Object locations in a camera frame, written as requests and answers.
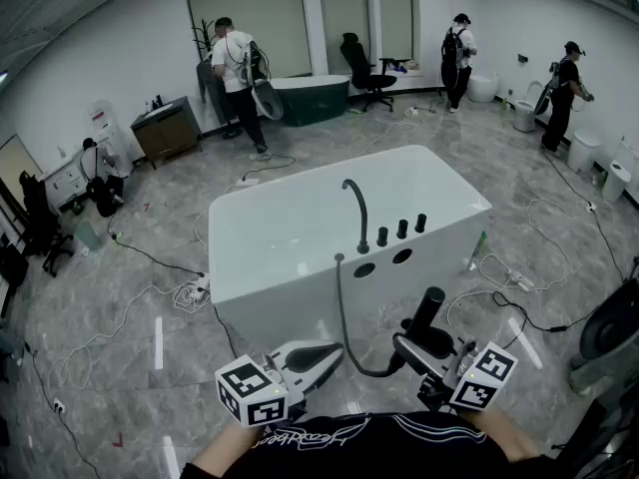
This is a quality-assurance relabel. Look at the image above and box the long white cable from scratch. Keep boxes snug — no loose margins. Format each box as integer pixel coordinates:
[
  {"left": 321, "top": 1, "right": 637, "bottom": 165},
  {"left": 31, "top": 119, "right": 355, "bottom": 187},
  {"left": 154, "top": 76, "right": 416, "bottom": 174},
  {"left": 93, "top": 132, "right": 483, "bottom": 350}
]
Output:
[{"left": 47, "top": 282, "right": 201, "bottom": 393}]

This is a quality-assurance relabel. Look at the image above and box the black cable with adapter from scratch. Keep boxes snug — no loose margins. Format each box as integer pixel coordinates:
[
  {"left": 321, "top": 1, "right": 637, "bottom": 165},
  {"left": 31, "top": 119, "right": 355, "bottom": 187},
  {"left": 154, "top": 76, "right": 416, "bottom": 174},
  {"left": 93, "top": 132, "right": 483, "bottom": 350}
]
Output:
[{"left": 491, "top": 289, "right": 600, "bottom": 334}]

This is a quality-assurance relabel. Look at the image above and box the round white toilet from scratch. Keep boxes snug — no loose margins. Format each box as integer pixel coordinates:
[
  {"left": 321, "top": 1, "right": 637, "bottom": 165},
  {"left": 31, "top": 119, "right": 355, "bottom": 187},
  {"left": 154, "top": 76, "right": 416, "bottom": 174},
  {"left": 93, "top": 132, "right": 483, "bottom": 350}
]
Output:
[{"left": 466, "top": 71, "right": 500, "bottom": 104}]

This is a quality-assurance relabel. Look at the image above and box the white square toilet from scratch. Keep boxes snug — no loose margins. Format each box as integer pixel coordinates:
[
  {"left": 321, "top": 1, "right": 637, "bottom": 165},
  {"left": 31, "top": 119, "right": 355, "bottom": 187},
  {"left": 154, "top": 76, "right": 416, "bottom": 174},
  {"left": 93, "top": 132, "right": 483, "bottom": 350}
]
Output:
[{"left": 600, "top": 136, "right": 639, "bottom": 205}]

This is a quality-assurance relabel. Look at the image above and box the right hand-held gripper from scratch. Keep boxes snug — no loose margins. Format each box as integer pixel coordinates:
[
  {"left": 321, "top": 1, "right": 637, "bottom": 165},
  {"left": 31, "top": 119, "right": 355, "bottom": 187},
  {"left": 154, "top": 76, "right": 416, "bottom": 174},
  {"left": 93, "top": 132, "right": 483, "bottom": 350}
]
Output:
[{"left": 392, "top": 327, "right": 519, "bottom": 411}]

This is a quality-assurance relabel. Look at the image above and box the tall mirror panel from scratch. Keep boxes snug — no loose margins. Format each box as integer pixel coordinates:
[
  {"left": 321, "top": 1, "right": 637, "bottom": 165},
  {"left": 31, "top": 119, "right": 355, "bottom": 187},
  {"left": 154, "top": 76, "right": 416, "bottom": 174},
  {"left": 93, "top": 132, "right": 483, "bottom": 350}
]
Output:
[{"left": 0, "top": 134, "right": 44, "bottom": 219}]

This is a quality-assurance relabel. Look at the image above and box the grey hanging garment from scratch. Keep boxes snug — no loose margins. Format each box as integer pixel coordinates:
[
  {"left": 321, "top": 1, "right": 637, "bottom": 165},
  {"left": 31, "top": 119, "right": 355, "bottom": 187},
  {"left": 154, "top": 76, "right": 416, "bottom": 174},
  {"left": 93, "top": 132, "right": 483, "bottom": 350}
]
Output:
[{"left": 196, "top": 59, "right": 236, "bottom": 125}]

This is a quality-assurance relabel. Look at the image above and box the person's right forearm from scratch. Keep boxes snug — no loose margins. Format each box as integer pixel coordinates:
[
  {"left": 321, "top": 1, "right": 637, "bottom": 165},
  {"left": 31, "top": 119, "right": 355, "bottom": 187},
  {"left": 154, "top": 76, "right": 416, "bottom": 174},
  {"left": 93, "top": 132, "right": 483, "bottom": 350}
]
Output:
[{"left": 456, "top": 406, "right": 544, "bottom": 464}]

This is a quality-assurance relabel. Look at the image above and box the white grey backpack rig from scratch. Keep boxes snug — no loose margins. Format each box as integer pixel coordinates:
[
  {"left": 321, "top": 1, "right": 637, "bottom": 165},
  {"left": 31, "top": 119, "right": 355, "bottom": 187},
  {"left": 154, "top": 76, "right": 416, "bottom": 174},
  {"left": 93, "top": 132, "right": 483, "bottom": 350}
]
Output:
[{"left": 247, "top": 40, "right": 286, "bottom": 122}]

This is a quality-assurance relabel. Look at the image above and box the black coat rack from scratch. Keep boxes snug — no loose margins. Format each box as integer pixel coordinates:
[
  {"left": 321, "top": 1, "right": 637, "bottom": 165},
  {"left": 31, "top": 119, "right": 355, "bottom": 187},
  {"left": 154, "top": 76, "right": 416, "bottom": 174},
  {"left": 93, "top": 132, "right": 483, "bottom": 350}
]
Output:
[{"left": 192, "top": 17, "right": 217, "bottom": 104}]

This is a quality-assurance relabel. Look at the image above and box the black tripod stand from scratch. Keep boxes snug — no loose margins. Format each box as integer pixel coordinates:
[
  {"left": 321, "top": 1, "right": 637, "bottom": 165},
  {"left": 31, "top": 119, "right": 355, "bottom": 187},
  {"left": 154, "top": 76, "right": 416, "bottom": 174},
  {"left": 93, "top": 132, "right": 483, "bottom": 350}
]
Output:
[{"left": 561, "top": 399, "right": 639, "bottom": 479}]

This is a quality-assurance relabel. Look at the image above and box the long black cable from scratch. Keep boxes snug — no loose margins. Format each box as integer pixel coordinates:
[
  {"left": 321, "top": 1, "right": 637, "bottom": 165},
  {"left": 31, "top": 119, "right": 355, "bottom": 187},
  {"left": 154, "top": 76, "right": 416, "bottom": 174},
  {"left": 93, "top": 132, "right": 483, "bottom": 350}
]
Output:
[{"left": 106, "top": 216, "right": 207, "bottom": 276}]

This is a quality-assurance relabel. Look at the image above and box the white drawer cabinet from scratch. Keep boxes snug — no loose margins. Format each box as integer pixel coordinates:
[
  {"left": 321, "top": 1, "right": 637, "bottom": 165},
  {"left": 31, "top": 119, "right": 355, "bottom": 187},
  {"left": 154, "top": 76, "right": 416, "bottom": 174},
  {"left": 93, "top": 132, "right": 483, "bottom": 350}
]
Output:
[{"left": 41, "top": 155, "right": 87, "bottom": 215}]

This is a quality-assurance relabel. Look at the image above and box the pale green container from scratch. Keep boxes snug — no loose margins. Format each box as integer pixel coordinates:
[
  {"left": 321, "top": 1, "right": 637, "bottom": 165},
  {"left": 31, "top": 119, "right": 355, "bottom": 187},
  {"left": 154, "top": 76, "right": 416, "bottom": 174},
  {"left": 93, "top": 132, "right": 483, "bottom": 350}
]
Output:
[{"left": 73, "top": 219, "right": 107, "bottom": 254}]

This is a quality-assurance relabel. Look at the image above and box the dark green bathtub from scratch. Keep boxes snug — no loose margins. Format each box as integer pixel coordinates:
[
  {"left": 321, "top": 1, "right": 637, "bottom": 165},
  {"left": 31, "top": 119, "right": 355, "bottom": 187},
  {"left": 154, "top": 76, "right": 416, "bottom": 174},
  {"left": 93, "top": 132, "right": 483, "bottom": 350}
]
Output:
[{"left": 269, "top": 74, "right": 350, "bottom": 128}]

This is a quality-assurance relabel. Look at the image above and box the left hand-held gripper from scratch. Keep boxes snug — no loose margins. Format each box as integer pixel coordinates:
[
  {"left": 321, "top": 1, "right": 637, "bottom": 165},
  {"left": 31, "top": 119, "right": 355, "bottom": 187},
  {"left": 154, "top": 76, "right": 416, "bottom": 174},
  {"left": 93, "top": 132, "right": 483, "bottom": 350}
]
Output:
[{"left": 215, "top": 341, "right": 345, "bottom": 428}]

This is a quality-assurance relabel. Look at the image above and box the white bathtub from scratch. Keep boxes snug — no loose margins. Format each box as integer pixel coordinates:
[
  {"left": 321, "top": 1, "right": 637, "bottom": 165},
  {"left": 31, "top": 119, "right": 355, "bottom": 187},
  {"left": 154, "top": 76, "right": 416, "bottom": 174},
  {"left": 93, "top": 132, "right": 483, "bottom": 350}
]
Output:
[{"left": 208, "top": 144, "right": 493, "bottom": 364}]

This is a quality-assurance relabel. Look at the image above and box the black office chair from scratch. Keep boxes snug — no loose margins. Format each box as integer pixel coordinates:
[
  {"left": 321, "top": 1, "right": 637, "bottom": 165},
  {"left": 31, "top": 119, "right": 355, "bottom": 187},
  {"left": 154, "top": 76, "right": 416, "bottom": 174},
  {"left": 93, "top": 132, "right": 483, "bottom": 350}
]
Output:
[{"left": 339, "top": 32, "right": 399, "bottom": 114}]

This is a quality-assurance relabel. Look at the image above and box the person's black shirt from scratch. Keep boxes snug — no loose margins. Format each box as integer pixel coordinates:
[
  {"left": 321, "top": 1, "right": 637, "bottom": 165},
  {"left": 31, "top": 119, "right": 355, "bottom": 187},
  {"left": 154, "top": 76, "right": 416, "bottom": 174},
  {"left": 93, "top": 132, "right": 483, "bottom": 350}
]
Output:
[{"left": 179, "top": 409, "right": 573, "bottom": 479}]

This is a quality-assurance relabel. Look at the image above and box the black shower hose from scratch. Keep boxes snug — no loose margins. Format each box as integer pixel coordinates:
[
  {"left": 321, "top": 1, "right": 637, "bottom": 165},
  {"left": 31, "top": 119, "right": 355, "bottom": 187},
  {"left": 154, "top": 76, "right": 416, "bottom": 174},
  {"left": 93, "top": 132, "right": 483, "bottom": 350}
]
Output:
[{"left": 333, "top": 252, "right": 404, "bottom": 377}]

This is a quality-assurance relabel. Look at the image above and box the brown wooden cabinet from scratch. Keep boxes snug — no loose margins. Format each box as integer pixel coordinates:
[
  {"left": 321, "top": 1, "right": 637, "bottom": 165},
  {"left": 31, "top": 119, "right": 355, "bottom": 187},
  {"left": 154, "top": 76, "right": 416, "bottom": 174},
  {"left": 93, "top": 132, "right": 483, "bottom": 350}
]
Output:
[{"left": 130, "top": 95, "right": 204, "bottom": 171}]

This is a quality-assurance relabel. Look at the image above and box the person's left forearm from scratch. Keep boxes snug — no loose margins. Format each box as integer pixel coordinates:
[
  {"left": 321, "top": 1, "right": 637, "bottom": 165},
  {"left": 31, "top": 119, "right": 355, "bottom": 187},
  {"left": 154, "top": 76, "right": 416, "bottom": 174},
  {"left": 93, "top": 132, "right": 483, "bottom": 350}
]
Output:
[{"left": 192, "top": 422, "right": 269, "bottom": 479}]

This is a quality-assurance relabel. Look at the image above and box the white toilet with raised lid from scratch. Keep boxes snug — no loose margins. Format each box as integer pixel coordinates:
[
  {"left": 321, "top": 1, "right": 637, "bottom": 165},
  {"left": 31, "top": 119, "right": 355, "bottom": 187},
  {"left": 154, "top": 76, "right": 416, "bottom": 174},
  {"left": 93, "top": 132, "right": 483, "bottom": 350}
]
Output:
[{"left": 512, "top": 80, "right": 546, "bottom": 134}]

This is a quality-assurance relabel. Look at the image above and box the black curved faucet spout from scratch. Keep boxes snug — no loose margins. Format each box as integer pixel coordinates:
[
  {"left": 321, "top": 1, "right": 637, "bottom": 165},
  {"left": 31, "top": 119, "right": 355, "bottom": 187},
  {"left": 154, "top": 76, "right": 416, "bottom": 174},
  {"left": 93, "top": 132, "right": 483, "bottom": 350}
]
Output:
[{"left": 341, "top": 178, "right": 371, "bottom": 255}]

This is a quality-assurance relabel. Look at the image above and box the black mesh chair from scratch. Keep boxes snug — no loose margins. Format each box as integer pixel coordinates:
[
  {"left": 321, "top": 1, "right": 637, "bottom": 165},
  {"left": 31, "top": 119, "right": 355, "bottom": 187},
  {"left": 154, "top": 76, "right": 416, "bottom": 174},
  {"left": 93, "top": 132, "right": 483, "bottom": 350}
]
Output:
[{"left": 17, "top": 169, "right": 76, "bottom": 279}]

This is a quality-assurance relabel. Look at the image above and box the white water dispenser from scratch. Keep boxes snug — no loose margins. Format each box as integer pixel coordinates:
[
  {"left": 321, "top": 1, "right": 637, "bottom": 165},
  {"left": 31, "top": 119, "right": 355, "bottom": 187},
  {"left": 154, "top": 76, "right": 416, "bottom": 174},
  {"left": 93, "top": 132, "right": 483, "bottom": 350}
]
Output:
[{"left": 88, "top": 99, "right": 134, "bottom": 179}]

